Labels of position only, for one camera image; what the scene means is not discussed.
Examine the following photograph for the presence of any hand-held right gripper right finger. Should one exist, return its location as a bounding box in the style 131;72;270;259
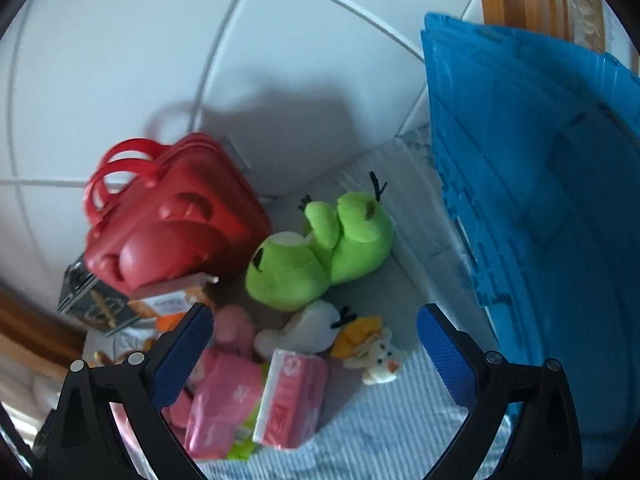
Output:
416;304;583;480

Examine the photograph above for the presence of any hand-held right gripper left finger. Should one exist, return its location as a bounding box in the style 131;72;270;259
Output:
32;303;215;480

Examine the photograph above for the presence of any blue plastic storage crate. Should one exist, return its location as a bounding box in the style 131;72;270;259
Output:
421;11;640;471

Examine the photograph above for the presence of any orange white box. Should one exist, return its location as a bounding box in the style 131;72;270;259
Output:
127;272;220;321

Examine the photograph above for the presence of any pink soft toy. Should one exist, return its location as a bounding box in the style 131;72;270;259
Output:
212;305;261;361

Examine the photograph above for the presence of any pink wipes pack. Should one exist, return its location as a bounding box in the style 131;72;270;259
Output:
185;355;266;461

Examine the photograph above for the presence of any small yellow white plush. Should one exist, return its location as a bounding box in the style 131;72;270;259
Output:
330;316;408;386

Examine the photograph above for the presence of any brown plush toy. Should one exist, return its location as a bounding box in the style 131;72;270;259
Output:
92;339;157;368

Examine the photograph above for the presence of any black gift box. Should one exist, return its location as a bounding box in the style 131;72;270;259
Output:
56;255;146;336

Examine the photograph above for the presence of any lime green packet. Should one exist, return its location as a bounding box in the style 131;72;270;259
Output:
227;425;261;461

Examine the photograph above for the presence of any pink white tissue pack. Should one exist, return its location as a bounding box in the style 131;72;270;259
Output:
251;350;330;450

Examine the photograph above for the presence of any white bird plush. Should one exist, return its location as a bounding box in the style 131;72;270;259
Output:
254;300;358;361

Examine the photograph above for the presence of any red hard carry case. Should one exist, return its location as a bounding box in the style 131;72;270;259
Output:
82;133;271;297

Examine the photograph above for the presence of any green frog plush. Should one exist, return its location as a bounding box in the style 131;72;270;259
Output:
245;171;396;312

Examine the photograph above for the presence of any white plastic bag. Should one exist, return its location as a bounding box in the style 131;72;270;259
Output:
0;355;63;406

